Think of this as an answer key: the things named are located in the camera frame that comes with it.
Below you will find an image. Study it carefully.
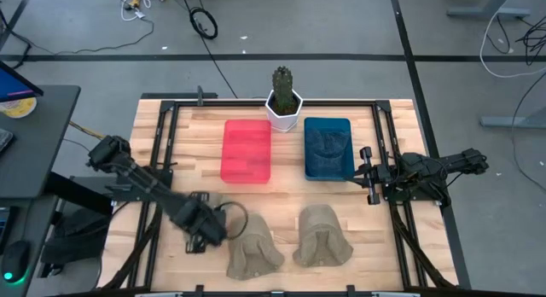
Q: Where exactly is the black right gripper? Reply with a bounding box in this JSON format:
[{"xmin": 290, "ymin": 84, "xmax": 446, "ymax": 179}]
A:
[{"xmin": 344, "ymin": 146, "xmax": 394, "ymax": 207}]

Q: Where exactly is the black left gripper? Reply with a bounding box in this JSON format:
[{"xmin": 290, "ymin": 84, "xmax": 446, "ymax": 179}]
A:
[{"xmin": 170, "ymin": 191, "xmax": 230, "ymax": 254}]

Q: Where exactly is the tan bucket hat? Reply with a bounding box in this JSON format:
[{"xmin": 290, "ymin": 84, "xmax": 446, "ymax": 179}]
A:
[
  {"xmin": 292, "ymin": 203, "xmax": 354, "ymax": 268},
  {"xmin": 225, "ymin": 212, "xmax": 286, "ymax": 282}
]

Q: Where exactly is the blue plastic bin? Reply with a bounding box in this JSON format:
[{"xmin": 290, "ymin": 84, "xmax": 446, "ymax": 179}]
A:
[{"xmin": 303, "ymin": 116, "xmax": 357, "ymax": 182}]

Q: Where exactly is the red plastic bin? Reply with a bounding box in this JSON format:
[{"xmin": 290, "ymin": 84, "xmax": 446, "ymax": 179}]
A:
[{"xmin": 219, "ymin": 119, "xmax": 273, "ymax": 185}]

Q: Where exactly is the white hexagonal plant pot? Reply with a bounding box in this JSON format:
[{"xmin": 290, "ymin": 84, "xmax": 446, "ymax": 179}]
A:
[{"xmin": 264, "ymin": 88, "xmax": 304, "ymax": 133}]

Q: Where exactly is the green cactus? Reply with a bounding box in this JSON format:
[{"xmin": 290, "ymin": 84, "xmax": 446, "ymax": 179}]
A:
[{"xmin": 271, "ymin": 65, "xmax": 299, "ymax": 115}]

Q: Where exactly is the black bag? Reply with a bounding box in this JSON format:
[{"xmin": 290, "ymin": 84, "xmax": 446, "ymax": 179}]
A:
[{"xmin": 40, "ymin": 207, "xmax": 113, "ymax": 277}]

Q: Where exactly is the black bar behind table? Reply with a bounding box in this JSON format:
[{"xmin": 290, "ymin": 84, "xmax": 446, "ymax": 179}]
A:
[{"xmin": 140, "ymin": 91, "xmax": 219, "ymax": 101}]

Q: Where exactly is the grey table foot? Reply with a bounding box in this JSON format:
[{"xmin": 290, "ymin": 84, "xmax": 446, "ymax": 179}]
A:
[
  {"xmin": 479, "ymin": 107, "xmax": 546, "ymax": 129},
  {"xmin": 446, "ymin": 0, "xmax": 533, "ymax": 20}
]

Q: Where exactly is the black side desk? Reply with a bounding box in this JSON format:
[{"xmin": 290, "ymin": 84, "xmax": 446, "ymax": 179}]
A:
[{"xmin": 0, "ymin": 84, "xmax": 114, "ymax": 297}]

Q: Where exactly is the black computer mouse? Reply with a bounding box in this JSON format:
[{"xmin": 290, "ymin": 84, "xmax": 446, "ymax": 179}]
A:
[{"xmin": 0, "ymin": 240, "xmax": 32, "ymax": 284}]

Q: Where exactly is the black keyboard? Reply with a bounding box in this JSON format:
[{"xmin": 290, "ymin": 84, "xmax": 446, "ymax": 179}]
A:
[{"xmin": 0, "ymin": 128, "xmax": 16, "ymax": 155}]

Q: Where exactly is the yellow round disc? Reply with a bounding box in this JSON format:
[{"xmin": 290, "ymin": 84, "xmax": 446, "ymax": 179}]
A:
[{"xmin": 0, "ymin": 96, "xmax": 38, "ymax": 119}]

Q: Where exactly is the computer monitor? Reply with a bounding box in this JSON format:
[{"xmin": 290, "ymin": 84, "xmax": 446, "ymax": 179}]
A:
[{"xmin": 0, "ymin": 60, "xmax": 44, "ymax": 104}]

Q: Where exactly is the black aluminium table frame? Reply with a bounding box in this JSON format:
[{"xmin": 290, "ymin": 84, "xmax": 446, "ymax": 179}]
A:
[{"xmin": 102, "ymin": 98, "xmax": 460, "ymax": 292}]

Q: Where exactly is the long black floor cable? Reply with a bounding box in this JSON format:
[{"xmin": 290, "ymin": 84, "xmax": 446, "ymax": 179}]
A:
[{"xmin": 510, "ymin": 72, "xmax": 546, "ymax": 194}]

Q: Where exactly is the white floor cable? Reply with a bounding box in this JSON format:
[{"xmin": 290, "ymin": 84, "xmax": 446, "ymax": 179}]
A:
[{"xmin": 479, "ymin": 2, "xmax": 546, "ymax": 79}]

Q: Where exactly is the thin black floor cable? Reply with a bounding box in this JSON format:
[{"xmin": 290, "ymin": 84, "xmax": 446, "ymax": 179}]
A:
[{"xmin": 0, "ymin": 6, "xmax": 155, "ymax": 70}]

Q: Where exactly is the coiled black floor cable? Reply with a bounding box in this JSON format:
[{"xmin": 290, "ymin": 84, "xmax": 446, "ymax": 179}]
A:
[{"xmin": 182, "ymin": 0, "xmax": 239, "ymax": 98}]

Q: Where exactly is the black cable bundle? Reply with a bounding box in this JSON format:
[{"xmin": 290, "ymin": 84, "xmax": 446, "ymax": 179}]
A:
[{"xmin": 485, "ymin": 14, "xmax": 546, "ymax": 67}]

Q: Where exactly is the white and yellow cable bundle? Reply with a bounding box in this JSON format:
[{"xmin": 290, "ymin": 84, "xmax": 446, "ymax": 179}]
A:
[{"xmin": 113, "ymin": 0, "xmax": 168, "ymax": 23}]

